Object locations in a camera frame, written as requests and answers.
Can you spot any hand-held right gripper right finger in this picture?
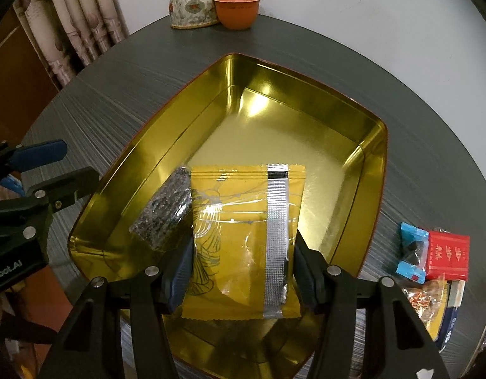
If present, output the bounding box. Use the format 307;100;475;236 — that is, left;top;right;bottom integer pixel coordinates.
292;229;451;379

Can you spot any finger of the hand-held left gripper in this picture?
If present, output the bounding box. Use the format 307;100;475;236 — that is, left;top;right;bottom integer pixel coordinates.
14;166;100;222
0;139;68;175

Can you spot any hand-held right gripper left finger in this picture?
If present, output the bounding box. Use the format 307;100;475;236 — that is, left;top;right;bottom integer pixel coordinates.
38;240;195;379

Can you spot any yellow snack packet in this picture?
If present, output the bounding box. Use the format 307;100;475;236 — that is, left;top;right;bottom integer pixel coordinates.
181;163;307;320

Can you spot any dark speckled snack packet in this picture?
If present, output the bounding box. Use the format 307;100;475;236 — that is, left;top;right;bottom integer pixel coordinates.
128;166;193;251

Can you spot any orange patterned snack packet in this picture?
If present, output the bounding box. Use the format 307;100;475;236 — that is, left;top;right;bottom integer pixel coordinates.
401;276;449;348

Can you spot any gold metal tray tin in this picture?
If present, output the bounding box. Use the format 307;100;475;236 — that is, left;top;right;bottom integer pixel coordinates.
67;52;388;374

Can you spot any navy white snack packet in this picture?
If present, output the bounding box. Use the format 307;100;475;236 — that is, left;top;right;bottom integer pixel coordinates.
438;280;467;352

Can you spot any blue white object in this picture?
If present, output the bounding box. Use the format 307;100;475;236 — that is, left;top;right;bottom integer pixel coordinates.
0;177;24;200

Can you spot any brown wooden cabinet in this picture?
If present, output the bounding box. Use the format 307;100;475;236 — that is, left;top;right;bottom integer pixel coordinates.
0;16;58;147

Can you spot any blue candy packet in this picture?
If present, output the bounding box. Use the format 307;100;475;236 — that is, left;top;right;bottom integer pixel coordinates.
396;222;430;283

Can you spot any beige patterned curtain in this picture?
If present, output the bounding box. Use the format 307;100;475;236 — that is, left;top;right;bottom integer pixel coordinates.
12;0;129;89

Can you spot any red snack packet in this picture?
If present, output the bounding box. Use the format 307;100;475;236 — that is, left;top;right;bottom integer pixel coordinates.
424;229;471;281

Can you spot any orange lidded tea cup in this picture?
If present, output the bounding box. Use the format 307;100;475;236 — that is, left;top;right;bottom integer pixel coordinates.
212;0;263;31

